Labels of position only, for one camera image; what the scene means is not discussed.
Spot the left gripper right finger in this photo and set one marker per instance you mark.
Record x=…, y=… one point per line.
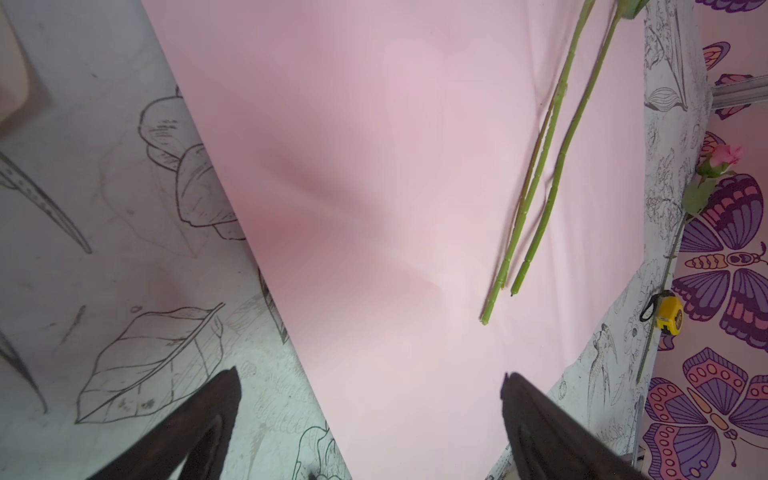
x=547, y=443

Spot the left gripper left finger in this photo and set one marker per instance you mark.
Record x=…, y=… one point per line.
x=193, y=440

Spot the white fake rose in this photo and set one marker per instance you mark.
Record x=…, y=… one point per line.
x=535, y=166

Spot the yellow tape measure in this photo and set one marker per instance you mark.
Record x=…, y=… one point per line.
x=665, y=310

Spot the purple pink wrapping paper sheet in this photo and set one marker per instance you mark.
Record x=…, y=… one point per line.
x=374, y=153

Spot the pink orange fake rose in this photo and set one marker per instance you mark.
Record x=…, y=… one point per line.
x=623, y=11

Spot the small pink fake rose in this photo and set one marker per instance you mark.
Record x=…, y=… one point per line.
x=712, y=167

